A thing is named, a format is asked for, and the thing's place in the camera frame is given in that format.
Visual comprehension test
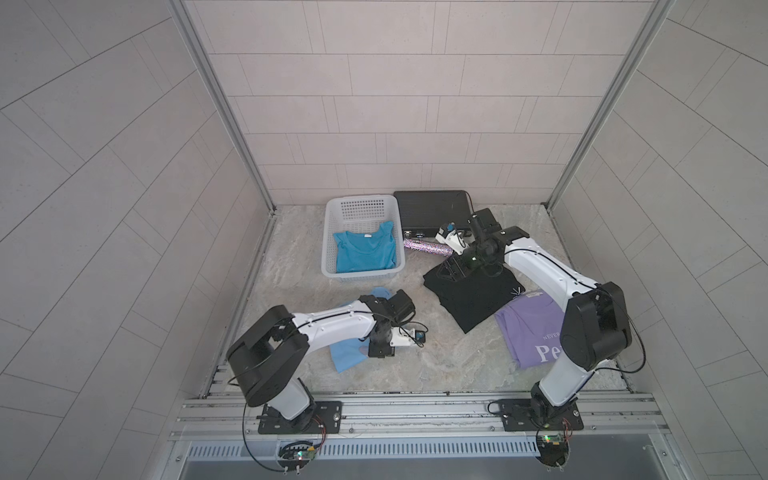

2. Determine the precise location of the teal t-shirt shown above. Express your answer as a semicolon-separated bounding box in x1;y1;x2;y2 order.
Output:
333;221;397;273

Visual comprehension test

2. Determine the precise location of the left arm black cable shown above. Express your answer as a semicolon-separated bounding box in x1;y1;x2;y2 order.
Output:
241;401;283;474

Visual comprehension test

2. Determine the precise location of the green circuit board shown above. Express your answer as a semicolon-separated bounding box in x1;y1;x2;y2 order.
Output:
277;440;320;473
536;433;570;470

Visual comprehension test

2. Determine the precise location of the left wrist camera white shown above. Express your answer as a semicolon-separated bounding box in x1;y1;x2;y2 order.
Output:
390;327;426;348

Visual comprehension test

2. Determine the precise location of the light blue t-shirt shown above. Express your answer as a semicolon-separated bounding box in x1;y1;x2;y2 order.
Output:
328;286;394;374

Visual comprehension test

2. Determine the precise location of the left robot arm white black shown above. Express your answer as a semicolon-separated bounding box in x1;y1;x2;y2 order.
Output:
226;290;427;423

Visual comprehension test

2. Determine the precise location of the aluminium mounting rail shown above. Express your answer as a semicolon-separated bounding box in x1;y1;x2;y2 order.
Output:
169;391;669;440

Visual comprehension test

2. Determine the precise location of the left green circuit board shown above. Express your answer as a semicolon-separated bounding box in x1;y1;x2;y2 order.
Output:
277;440;320;473

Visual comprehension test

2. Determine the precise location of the black t-shirt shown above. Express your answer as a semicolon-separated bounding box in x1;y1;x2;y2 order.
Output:
423;264;526;333

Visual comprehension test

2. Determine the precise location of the right green circuit board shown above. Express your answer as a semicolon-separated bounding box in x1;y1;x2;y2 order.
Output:
536;433;570;470

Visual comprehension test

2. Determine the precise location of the black hard case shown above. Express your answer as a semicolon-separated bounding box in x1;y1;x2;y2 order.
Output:
393;190;472;238

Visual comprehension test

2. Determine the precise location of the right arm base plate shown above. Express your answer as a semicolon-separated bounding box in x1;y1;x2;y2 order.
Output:
486;398;584;432

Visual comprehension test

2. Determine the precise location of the white plastic laundry basket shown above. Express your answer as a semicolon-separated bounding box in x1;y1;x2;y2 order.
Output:
321;195;405;281

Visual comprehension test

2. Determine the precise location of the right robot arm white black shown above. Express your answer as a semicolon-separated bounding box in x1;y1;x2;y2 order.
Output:
436;208;633;426

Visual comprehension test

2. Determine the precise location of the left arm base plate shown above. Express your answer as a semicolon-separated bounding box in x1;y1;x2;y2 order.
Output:
258;401;343;435

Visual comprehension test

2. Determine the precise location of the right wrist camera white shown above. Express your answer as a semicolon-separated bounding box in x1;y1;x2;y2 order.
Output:
435;222;468;254

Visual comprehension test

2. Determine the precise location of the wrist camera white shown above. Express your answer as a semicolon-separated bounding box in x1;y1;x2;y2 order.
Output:
435;222;468;254
390;327;426;348

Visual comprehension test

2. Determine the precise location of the purple folded t-shirt Persist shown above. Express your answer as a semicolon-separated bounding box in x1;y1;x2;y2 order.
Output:
495;290;564;369

